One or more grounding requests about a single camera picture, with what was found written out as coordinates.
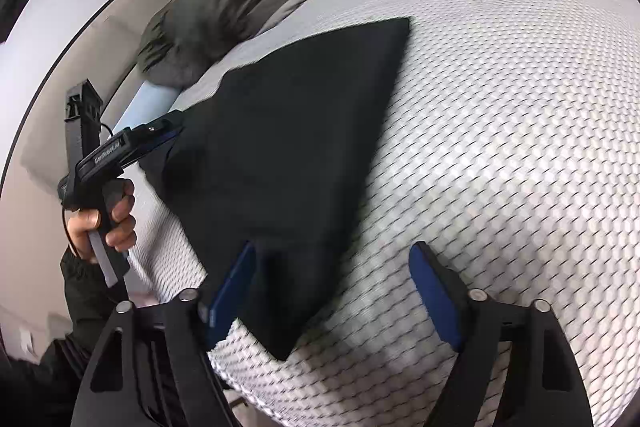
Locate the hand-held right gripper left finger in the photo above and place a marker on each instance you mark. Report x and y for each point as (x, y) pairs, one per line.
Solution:
(234, 292)

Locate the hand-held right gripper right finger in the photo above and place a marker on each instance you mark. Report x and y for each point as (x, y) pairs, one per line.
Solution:
(434, 294)

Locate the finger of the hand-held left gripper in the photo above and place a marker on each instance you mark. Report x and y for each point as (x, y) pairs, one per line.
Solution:
(162, 139)
(167, 122)

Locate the black pants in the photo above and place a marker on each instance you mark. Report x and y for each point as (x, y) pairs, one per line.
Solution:
(280, 132)

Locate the person's left forearm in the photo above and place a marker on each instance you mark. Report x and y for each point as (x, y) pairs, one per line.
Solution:
(85, 302)

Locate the person's left hand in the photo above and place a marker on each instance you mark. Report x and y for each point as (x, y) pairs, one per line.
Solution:
(122, 222)

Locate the light blue pillow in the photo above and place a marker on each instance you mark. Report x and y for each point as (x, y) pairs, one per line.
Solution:
(145, 104)

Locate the white mesh mattress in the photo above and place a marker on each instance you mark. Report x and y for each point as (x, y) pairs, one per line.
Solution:
(500, 132)

